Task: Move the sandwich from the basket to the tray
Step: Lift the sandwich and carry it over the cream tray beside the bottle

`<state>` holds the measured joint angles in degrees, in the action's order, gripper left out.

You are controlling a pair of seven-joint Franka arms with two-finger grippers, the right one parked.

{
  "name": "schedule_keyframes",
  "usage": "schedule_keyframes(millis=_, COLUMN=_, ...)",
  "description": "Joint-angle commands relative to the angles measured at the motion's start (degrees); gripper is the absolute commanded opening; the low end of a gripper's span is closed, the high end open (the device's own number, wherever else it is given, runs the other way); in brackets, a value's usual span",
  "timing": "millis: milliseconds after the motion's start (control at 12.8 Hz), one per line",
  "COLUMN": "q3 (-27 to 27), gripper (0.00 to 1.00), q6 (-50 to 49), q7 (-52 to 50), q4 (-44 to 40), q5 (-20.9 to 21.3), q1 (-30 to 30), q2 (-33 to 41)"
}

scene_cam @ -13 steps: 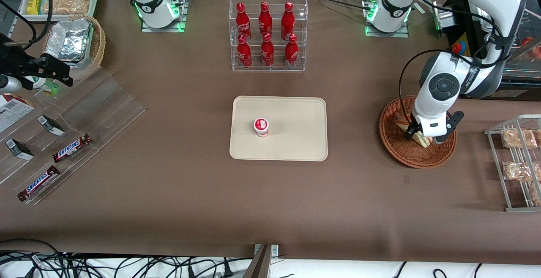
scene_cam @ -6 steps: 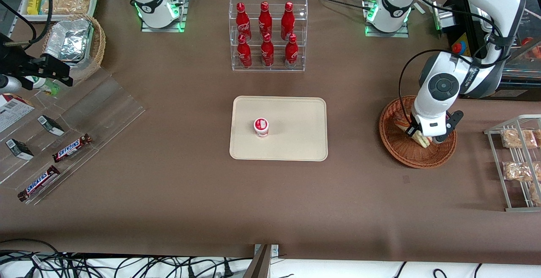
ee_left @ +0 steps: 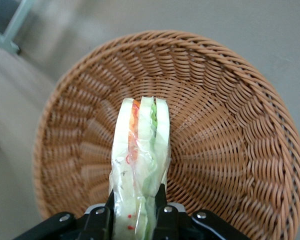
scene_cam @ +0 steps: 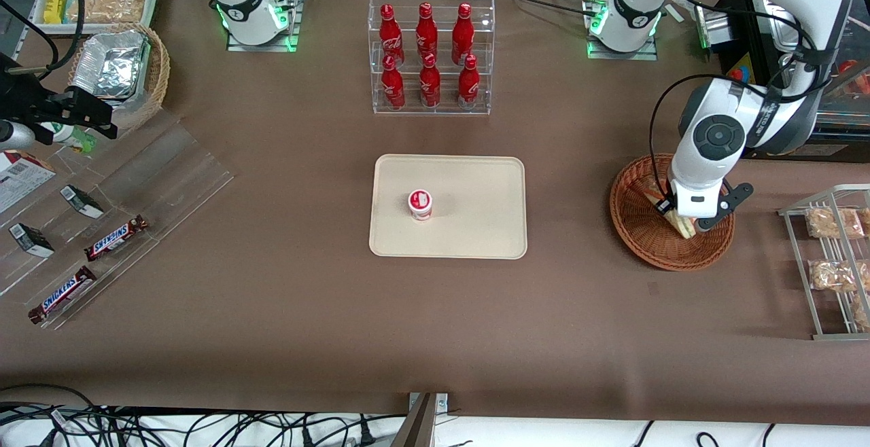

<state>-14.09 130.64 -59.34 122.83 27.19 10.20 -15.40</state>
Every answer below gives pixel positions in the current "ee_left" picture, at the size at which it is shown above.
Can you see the round brown wicker basket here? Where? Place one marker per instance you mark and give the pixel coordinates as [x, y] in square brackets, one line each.
[215, 100]

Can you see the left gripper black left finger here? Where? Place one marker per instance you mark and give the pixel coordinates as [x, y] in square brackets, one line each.
[100, 225]

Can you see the triangle sandwich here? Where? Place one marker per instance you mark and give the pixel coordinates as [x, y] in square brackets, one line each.
[145, 130]

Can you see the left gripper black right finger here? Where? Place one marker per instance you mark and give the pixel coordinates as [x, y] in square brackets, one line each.
[170, 222]

